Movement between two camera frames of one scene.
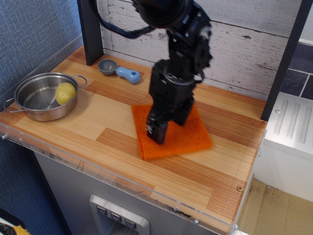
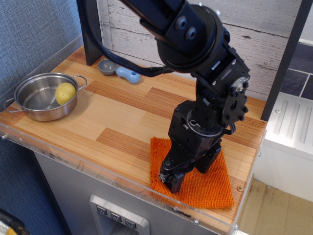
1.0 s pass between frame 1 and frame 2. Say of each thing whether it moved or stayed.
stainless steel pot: stayed
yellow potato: stayed
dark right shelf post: stayed
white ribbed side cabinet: stayed
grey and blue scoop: stayed
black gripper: moved
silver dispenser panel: stayed
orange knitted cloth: moved
